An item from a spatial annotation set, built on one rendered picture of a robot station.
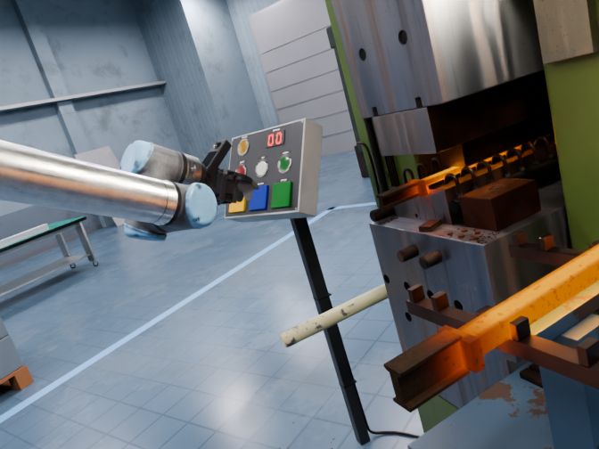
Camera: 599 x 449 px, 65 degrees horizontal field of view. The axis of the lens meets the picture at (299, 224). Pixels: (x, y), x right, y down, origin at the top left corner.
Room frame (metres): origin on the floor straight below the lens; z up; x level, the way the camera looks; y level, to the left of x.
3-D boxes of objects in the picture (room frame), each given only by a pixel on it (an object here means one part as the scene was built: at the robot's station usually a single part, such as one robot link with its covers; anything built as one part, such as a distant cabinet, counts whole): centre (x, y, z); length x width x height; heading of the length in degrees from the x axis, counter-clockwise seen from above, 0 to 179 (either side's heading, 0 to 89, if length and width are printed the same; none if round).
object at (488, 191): (0.88, -0.39, 0.95); 0.12 x 0.09 x 0.07; 111
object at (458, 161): (1.09, -0.51, 1.04); 0.30 x 0.07 x 0.06; 111
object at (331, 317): (1.32, -0.06, 0.62); 0.44 x 0.05 x 0.05; 111
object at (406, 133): (1.10, -0.47, 1.12); 0.42 x 0.20 x 0.10; 111
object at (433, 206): (1.10, -0.47, 0.96); 0.42 x 0.20 x 0.09; 111
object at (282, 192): (1.36, 0.02, 1.01); 0.07 x 0.05 x 0.07; 46
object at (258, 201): (1.43, 0.09, 1.01); 0.07 x 0.05 x 0.07; 46
